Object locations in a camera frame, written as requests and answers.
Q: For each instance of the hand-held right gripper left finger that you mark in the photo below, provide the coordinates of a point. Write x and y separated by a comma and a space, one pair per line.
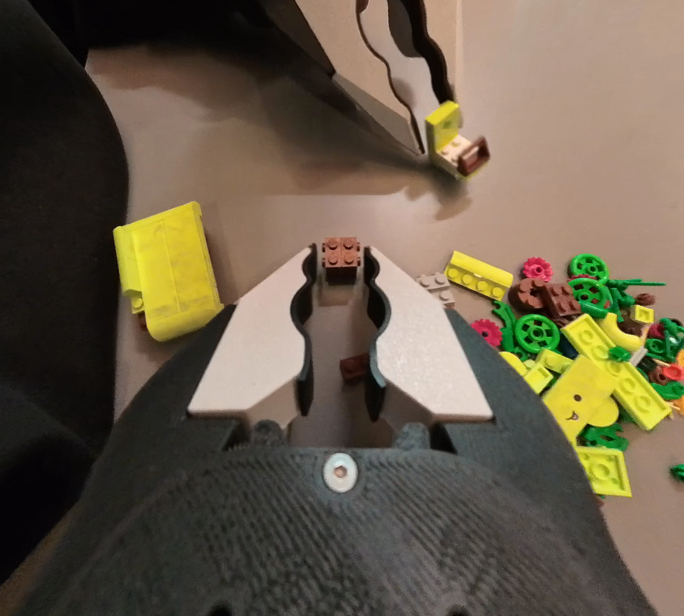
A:
251, 359

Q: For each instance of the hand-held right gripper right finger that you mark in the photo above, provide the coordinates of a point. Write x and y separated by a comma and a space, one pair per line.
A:
427, 365

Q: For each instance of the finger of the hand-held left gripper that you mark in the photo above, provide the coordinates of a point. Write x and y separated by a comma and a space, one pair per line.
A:
326, 12
438, 12

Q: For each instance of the small brown plate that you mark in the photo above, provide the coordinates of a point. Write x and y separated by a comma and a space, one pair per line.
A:
354, 367

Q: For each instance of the small lime brown brick block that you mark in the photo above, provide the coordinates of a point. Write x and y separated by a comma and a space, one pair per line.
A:
446, 119

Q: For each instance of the large lime brick assembly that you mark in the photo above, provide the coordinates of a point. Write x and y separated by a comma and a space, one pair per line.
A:
171, 274

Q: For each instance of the brown square brick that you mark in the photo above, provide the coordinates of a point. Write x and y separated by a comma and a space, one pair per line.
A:
342, 252

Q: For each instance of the small grey plate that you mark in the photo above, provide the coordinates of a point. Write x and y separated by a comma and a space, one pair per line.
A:
435, 282

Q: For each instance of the pile of loose toy bricks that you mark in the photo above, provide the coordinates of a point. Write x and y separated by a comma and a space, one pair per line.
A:
588, 391

